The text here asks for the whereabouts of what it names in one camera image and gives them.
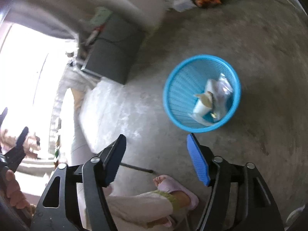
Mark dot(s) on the dark grey cabinet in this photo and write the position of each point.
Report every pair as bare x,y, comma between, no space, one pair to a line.
114,50

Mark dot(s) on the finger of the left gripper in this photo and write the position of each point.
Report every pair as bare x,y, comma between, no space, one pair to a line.
15,156
3,115

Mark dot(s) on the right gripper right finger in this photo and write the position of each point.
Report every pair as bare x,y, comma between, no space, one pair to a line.
256,208

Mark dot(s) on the blue plastic waste basket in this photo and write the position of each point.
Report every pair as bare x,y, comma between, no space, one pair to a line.
188,79

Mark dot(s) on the floral table cloth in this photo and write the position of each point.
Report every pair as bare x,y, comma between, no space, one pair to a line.
93,117

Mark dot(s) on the person's left hand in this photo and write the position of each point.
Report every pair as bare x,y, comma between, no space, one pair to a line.
13,192

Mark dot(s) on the white trouser leg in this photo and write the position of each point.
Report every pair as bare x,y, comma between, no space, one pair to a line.
136,212

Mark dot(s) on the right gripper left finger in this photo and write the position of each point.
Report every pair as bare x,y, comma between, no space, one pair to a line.
58,207

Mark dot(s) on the pink slipper foot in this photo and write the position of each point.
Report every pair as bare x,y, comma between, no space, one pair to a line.
171,186

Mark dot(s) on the white paper cup trash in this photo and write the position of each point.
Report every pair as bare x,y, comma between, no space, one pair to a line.
204,103

